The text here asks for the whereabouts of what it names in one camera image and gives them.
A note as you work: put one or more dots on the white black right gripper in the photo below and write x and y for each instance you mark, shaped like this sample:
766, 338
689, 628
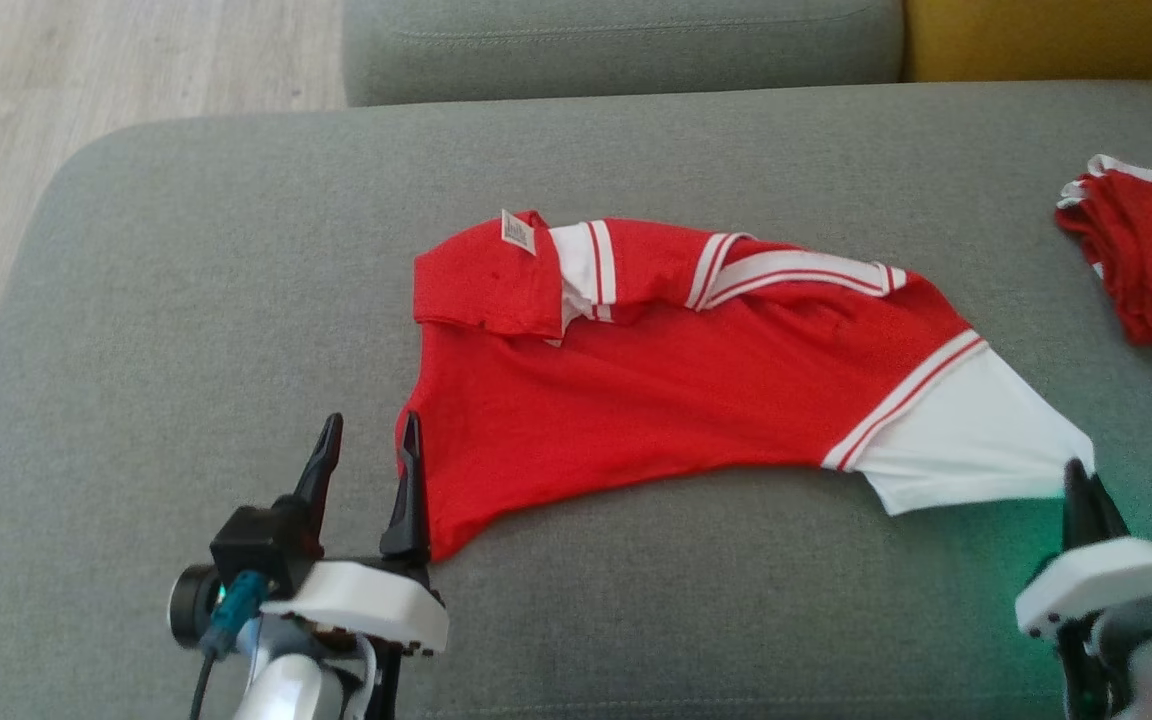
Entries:
1106, 580

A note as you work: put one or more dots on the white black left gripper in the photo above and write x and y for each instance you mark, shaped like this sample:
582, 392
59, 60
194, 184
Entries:
366, 600

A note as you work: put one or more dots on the red polo shirt white sleeves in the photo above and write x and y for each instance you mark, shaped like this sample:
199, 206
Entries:
656, 400

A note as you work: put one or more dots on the grey and yellow sofa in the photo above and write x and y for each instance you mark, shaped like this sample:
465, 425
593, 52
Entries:
236, 300

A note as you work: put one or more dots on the large yellow back cushion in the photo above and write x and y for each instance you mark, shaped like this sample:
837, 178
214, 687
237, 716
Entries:
1056, 40

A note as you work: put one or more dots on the long grey sofa seat cushion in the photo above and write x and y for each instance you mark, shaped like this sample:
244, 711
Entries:
626, 50

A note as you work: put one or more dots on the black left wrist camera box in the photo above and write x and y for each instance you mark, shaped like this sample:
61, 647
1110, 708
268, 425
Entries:
256, 545

